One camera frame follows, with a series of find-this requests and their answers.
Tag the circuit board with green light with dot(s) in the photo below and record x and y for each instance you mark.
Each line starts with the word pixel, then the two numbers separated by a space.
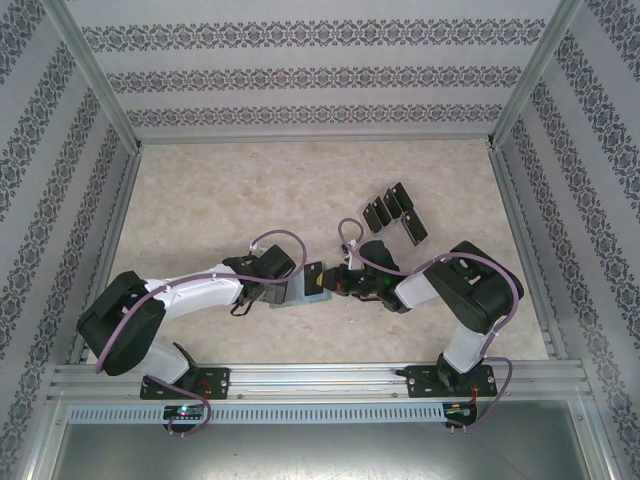
pixel 184 412

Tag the aluminium frame post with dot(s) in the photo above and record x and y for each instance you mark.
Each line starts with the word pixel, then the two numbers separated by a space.
pixel 95 75
pixel 535 75

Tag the clear acrylic card stand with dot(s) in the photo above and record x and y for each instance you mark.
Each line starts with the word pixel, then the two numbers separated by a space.
pixel 395 227

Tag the aluminium back rail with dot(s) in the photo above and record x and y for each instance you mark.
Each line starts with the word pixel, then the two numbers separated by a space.
pixel 315 140

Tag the aluminium side rail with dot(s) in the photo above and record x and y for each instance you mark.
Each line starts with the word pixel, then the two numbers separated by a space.
pixel 530 250
pixel 107 240

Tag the grey metal shelf panel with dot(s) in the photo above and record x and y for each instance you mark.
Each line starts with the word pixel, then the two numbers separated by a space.
pixel 320 452

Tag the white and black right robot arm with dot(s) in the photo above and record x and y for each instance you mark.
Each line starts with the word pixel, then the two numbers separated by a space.
pixel 480 295

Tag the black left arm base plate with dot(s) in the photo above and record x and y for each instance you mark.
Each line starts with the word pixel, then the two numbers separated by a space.
pixel 215 382

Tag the dark credit card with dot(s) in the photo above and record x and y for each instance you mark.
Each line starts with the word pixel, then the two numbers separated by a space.
pixel 416 230
pixel 382 211
pixel 394 205
pixel 374 220
pixel 405 196
pixel 313 277

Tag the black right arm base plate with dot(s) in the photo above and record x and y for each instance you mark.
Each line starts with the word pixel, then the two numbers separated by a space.
pixel 420 382

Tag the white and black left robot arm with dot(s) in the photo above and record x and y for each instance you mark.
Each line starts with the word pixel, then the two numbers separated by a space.
pixel 120 325

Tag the aluminium mounting rail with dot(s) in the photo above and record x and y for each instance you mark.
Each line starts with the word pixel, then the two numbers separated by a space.
pixel 320 382

